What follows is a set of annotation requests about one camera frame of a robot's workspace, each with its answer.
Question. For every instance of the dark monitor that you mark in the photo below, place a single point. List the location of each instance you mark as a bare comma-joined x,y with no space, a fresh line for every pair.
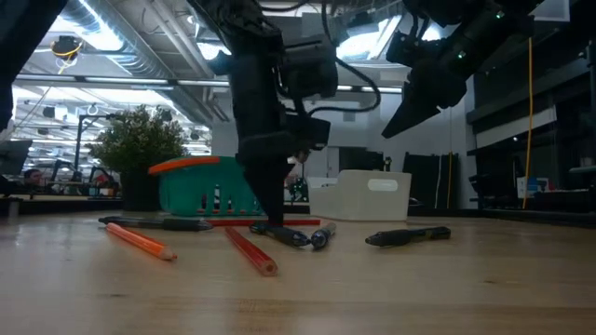
14,156

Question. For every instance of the black pen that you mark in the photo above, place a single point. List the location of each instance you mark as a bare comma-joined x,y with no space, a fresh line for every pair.
321,238
177,225
288,236
400,237

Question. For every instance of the teal basket orange rim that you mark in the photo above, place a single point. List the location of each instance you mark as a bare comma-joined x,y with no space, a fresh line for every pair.
186,191

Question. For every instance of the white plastic bin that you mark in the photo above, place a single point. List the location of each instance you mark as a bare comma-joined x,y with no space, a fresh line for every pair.
358,205

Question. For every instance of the blue white box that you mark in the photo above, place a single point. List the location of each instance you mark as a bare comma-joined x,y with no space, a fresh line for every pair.
528,187

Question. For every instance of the person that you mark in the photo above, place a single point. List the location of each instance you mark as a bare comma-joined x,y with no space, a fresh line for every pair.
32,177

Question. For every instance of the green potted plant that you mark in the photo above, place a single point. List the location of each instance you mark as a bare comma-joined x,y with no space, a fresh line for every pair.
139,139

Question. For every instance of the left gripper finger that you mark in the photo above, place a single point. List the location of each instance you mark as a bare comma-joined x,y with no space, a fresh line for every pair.
285,186
265,186

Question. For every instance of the long ceiling light bar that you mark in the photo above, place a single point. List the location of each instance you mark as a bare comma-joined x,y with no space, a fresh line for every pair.
116,80

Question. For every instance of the orange pencil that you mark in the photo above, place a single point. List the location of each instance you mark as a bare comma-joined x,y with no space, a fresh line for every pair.
139,242

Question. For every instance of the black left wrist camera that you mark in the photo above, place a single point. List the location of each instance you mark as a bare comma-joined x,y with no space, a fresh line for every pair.
309,132

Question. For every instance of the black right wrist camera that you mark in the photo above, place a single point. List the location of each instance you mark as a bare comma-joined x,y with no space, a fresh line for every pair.
402,49

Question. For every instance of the black aluminium table frame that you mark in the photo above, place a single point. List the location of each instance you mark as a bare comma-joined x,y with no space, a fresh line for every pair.
535,218

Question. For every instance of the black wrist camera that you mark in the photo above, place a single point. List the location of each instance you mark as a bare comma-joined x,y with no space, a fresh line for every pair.
309,132
402,49

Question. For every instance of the red pencil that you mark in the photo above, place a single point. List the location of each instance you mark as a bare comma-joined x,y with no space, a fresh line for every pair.
251,253
233,222

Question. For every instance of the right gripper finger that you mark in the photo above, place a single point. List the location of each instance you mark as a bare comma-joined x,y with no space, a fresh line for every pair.
405,104
419,116

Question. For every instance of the black folding panel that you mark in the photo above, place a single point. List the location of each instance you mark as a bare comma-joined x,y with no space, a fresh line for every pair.
419,181

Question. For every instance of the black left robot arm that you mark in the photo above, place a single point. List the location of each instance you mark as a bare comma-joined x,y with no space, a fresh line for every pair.
251,70

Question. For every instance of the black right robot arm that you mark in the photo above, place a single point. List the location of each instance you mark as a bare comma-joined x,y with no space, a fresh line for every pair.
484,28

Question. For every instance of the black metal stand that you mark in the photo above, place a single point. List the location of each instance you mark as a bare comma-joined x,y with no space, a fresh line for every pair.
77,144

